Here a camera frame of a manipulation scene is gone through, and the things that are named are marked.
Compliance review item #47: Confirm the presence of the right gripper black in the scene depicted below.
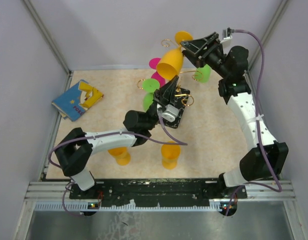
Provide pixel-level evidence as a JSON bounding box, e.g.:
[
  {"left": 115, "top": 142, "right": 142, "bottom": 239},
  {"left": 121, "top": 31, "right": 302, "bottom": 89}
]
[{"left": 179, "top": 32, "right": 230, "bottom": 79}]

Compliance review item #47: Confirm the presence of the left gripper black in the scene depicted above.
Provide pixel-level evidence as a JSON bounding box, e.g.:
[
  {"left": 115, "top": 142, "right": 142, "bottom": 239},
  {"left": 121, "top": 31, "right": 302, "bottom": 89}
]
[{"left": 145, "top": 75, "right": 179, "bottom": 131}]

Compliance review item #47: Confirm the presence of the green wine glass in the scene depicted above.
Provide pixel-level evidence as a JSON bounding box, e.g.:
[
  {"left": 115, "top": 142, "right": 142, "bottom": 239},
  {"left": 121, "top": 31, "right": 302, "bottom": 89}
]
[
  {"left": 194, "top": 64, "right": 212, "bottom": 83},
  {"left": 142, "top": 78, "right": 160, "bottom": 112}
]

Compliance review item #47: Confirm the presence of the orange wine glass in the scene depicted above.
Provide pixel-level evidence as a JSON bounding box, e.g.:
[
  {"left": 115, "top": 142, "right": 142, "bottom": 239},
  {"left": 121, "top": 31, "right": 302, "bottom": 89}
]
[
  {"left": 161, "top": 141, "right": 181, "bottom": 170},
  {"left": 156, "top": 31, "right": 193, "bottom": 81},
  {"left": 108, "top": 147, "right": 131, "bottom": 166}
]

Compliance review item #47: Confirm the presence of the pink wine glass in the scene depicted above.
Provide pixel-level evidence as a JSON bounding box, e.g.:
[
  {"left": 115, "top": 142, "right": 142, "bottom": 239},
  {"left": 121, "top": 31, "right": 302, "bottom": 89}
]
[{"left": 148, "top": 57, "right": 166, "bottom": 87}]

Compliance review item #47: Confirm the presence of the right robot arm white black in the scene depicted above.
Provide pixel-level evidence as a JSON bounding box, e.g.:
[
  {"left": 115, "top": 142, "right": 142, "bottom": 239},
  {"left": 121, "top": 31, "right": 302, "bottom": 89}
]
[{"left": 180, "top": 32, "right": 289, "bottom": 198}]

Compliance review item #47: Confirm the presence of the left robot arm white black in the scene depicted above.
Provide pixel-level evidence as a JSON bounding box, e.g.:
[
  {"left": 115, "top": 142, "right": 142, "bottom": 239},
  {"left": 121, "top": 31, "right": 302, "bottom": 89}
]
[{"left": 51, "top": 75, "right": 179, "bottom": 199}]

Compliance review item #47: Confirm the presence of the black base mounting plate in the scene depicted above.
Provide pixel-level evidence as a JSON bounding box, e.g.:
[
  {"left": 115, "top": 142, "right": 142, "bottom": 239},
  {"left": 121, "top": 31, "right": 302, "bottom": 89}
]
[{"left": 69, "top": 178, "right": 236, "bottom": 208}]

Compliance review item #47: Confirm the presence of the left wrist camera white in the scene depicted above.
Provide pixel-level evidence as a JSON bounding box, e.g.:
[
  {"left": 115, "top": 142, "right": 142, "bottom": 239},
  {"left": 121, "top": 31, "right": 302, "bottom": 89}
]
[{"left": 160, "top": 104, "right": 179, "bottom": 123}]

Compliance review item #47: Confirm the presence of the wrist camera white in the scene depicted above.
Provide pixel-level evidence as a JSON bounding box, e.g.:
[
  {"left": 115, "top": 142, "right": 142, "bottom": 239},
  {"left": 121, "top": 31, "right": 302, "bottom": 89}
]
[
  {"left": 220, "top": 27, "right": 233, "bottom": 44},
  {"left": 160, "top": 104, "right": 179, "bottom": 123}
]

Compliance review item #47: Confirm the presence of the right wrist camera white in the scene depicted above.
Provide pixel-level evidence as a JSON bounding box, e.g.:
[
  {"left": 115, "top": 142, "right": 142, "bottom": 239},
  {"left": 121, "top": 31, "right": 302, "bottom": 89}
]
[{"left": 220, "top": 27, "right": 233, "bottom": 44}]

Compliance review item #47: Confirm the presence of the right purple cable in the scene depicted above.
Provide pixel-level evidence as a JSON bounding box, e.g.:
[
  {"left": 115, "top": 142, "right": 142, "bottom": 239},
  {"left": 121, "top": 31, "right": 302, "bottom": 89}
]
[{"left": 230, "top": 28, "right": 282, "bottom": 217}]

